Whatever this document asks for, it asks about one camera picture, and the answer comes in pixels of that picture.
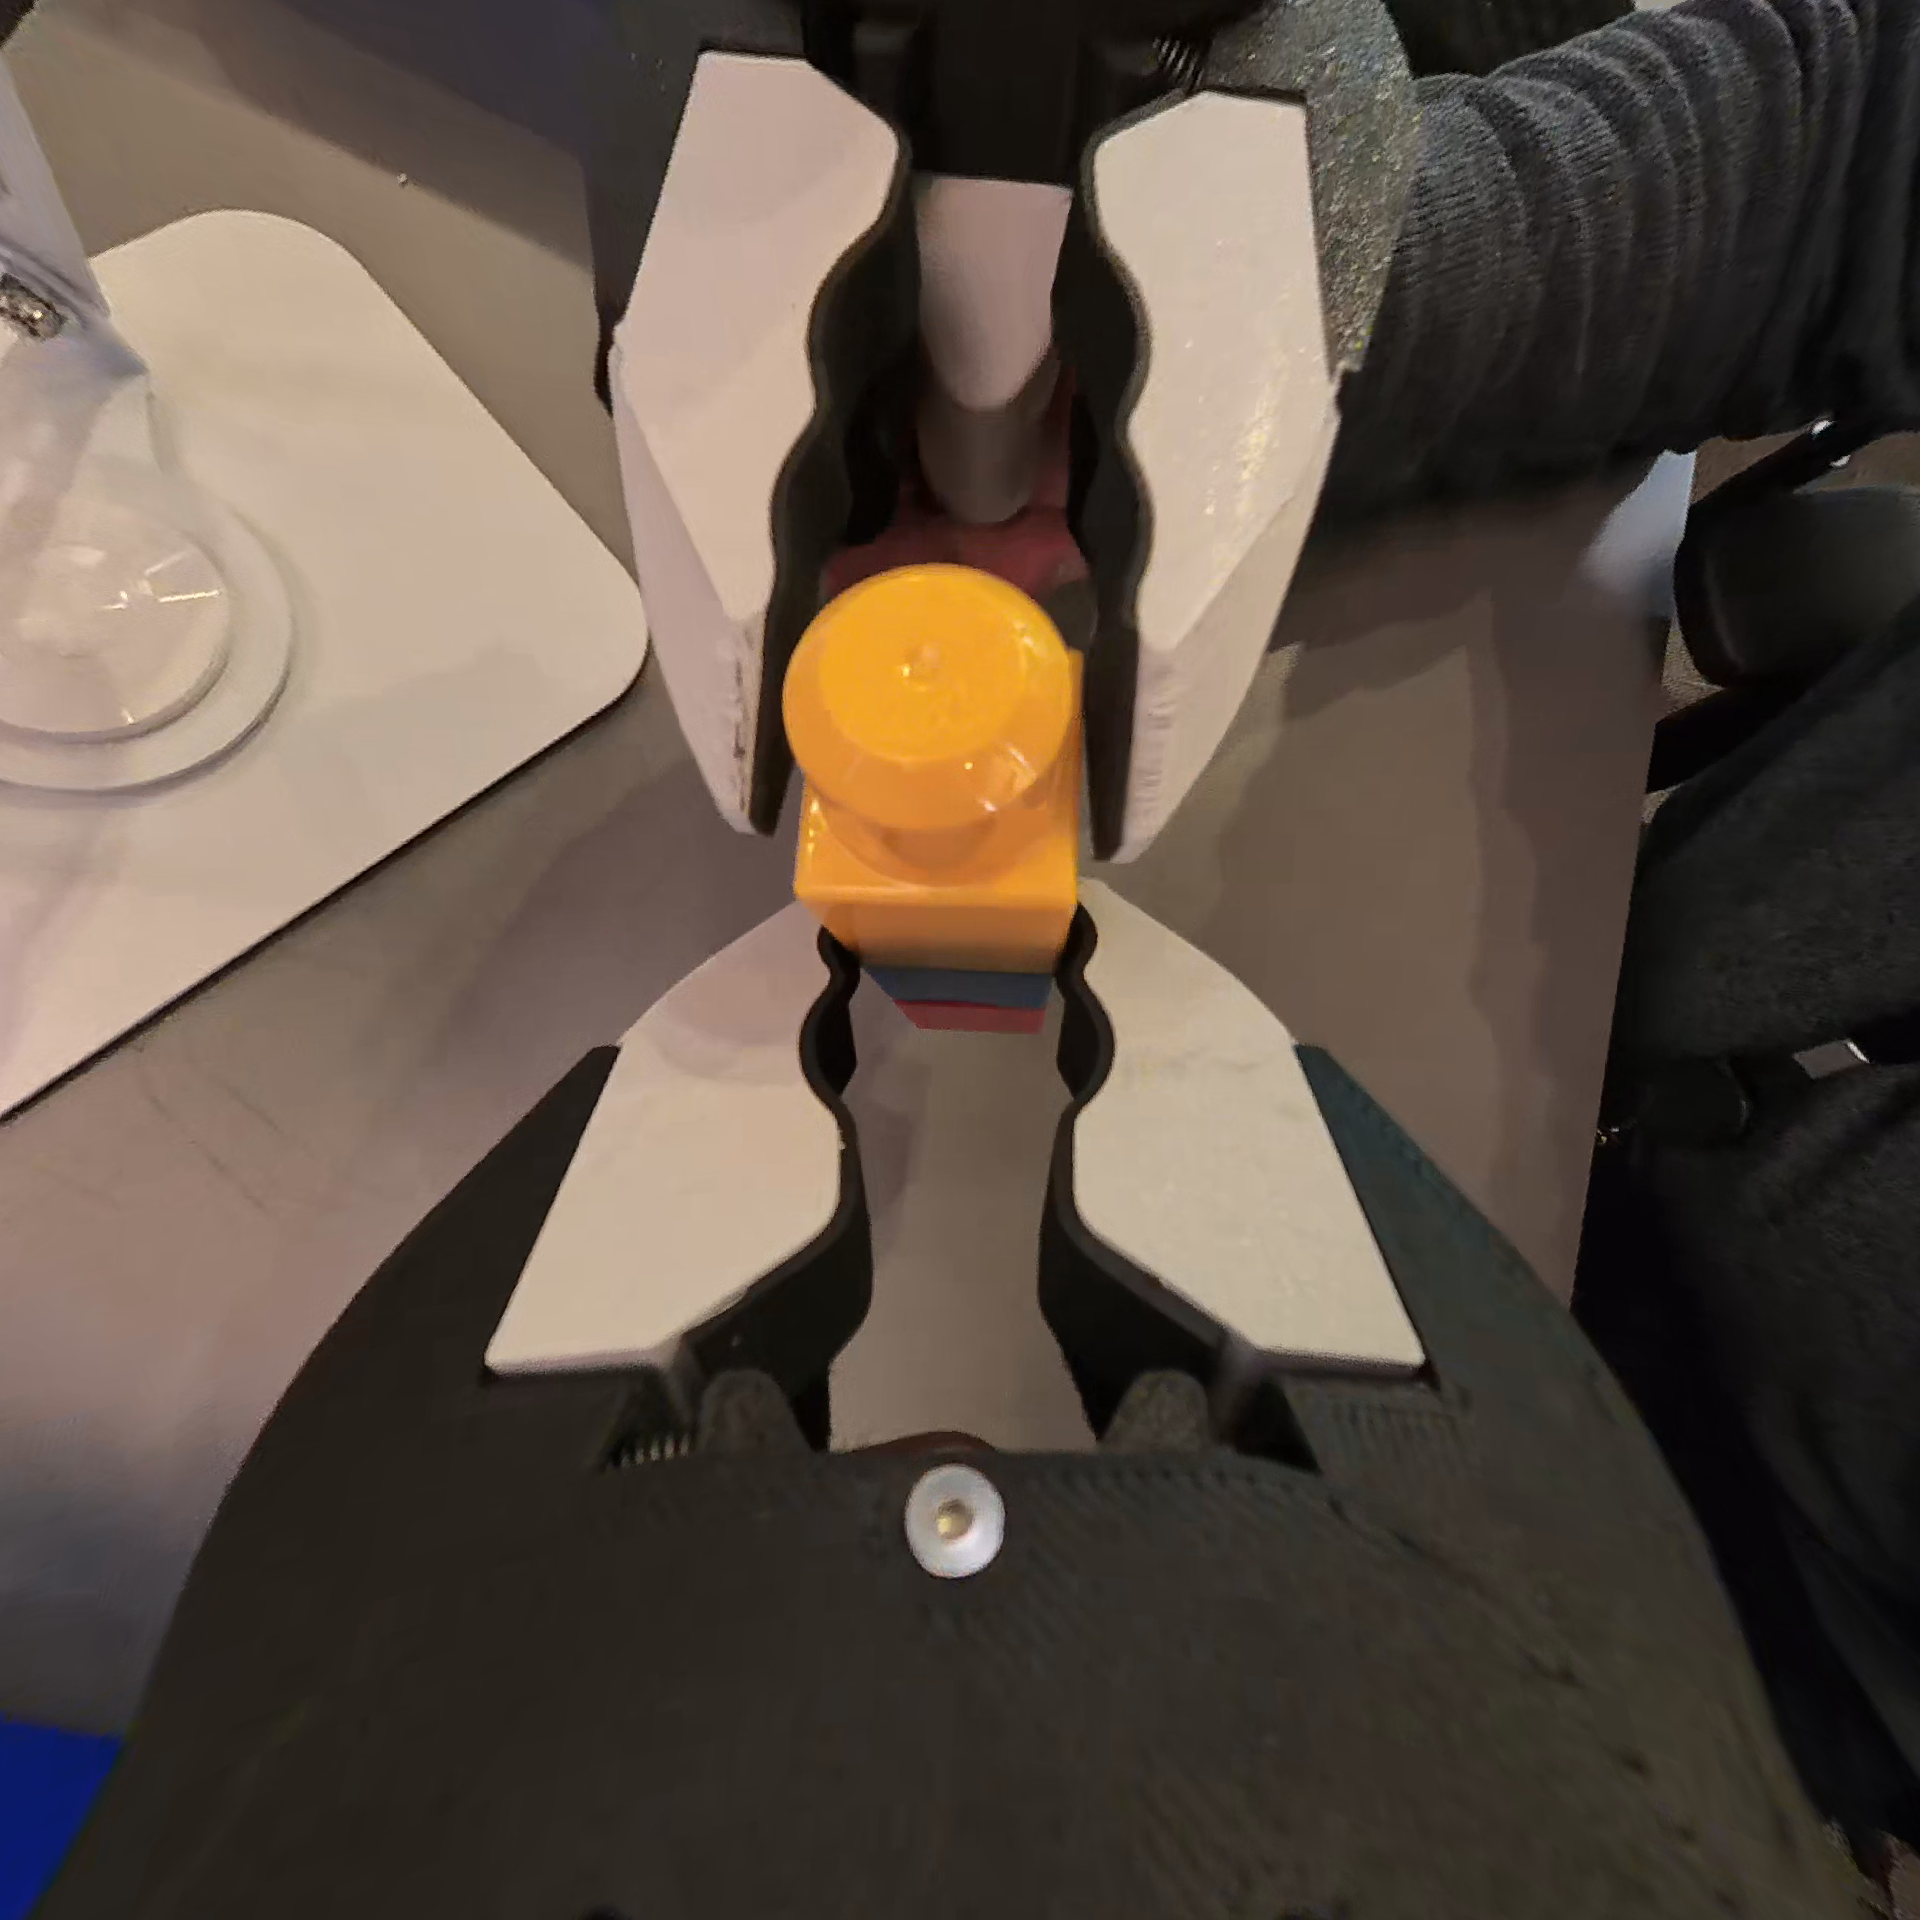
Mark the white adjustable stand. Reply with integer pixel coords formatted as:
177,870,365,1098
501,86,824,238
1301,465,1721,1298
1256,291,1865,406
0,61,294,792

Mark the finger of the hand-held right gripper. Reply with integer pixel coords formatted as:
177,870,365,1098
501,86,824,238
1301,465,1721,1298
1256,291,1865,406
1050,86,1348,869
606,49,920,838

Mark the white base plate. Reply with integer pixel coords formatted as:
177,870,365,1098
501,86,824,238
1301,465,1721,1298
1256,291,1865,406
0,211,650,1121

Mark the yellow toy block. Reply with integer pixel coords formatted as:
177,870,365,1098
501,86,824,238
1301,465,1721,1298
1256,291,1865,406
779,562,1088,1005

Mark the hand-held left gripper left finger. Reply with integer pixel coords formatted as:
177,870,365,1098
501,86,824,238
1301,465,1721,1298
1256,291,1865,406
481,901,876,1381

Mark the blue toy block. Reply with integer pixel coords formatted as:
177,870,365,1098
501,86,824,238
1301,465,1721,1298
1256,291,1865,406
858,962,1056,1009

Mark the person's torso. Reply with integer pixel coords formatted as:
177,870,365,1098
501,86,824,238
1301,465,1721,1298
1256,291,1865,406
1574,434,1920,1878

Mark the person's right hand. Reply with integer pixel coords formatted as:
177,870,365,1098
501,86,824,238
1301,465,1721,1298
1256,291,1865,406
822,360,1097,650

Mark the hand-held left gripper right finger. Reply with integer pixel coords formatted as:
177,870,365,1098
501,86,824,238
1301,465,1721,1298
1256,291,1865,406
1038,877,1429,1390

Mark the grey desk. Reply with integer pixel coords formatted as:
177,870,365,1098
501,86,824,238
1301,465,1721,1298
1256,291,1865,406
0,0,1698,1920

